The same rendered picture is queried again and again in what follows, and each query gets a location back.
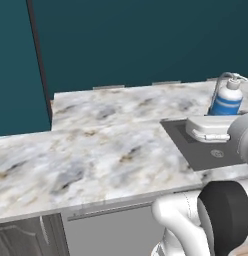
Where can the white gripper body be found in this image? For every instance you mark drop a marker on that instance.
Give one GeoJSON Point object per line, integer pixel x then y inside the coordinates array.
{"type": "Point", "coordinates": [209, 126]}

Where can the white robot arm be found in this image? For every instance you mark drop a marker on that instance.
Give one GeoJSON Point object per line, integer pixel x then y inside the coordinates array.
{"type": "Point", "coordinates": [182, 216]}

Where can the blue white soap dispenser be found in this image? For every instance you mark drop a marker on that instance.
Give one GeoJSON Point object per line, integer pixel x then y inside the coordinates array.
{"type": "Point", "coordinates": [227, 100]}

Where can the teal tall cabinet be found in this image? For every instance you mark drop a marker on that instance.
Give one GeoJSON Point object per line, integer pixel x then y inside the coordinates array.
{"type": "Point", "coordinates": [19, 66]}

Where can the grey curved tap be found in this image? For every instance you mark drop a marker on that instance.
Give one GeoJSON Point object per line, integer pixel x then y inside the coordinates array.
{"type": "Point", "coordinates": [218, 83]}

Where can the grey dishwasher front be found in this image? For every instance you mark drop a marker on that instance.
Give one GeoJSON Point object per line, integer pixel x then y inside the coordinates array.
{"type": "Point", "coordinates": [112, 235]}

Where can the grey cupboard door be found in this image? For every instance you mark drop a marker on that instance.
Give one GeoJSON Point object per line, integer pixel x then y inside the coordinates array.
{"type": "Point", "coordinates": [26, 238]}

